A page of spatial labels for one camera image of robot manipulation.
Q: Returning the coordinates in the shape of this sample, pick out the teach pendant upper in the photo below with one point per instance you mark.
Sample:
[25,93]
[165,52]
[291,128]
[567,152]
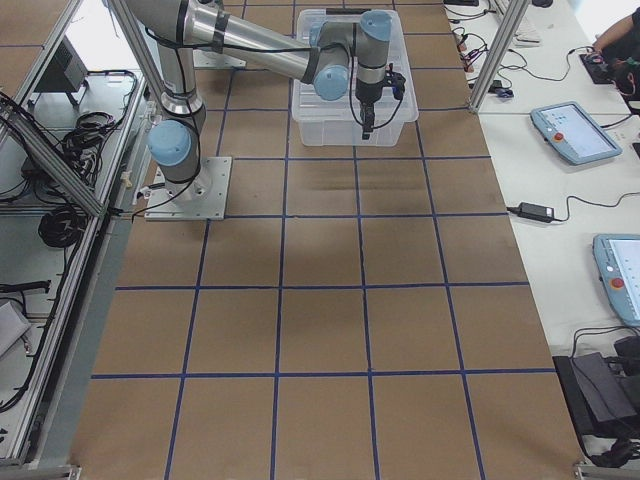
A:
[573,134]

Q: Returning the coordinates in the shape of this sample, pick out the black power adapter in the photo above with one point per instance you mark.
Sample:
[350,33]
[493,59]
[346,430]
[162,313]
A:
[536,212]

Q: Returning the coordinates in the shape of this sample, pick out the clear plastic storage box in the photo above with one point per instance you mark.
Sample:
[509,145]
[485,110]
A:
[350,132]

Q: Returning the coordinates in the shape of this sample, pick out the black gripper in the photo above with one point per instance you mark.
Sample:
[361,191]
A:
[366,94]

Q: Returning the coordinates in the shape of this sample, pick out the person forearm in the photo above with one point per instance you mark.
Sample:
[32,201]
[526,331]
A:
[617,31]

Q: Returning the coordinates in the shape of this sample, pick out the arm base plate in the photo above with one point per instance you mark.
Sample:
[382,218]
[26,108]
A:
[204,199]

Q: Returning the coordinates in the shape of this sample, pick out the teach pendant lower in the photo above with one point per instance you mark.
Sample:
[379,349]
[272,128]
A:
[617,260]

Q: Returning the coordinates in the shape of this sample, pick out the teach pendant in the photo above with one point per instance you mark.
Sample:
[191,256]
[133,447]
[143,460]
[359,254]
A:
[573,134]
[617,260]

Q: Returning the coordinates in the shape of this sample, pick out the aluminium frame post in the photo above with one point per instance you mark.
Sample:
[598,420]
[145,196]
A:
[498,48]

